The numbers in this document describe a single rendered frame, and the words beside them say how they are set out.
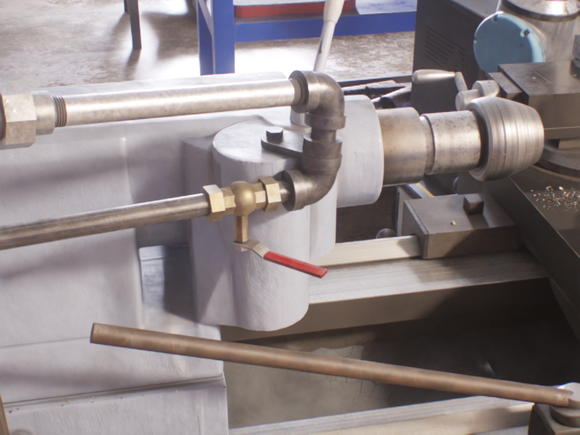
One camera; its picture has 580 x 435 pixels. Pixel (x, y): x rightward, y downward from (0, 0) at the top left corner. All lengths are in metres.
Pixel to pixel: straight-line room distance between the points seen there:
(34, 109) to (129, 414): 0.35
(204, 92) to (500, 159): 0.37
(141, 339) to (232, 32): 2.00
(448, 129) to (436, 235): 0.31
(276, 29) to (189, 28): 2.12
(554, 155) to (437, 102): 1.19
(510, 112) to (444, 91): 1.48
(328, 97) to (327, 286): 0.48
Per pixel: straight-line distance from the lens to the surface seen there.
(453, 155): 0.94
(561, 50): 1.84
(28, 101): 0.63
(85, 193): 0.84
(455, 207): 1.30
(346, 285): 1.18
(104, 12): 5.14
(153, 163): 0.83
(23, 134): 0.64
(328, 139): 0.75
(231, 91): 0.70
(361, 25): 2.78
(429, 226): 1.24
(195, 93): 0.69
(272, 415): 1.16
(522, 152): 0.96
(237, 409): 1.17
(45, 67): 4.41
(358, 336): 1.25
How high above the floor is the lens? 1.50
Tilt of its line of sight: 29 degrees down
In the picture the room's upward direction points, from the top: straight up
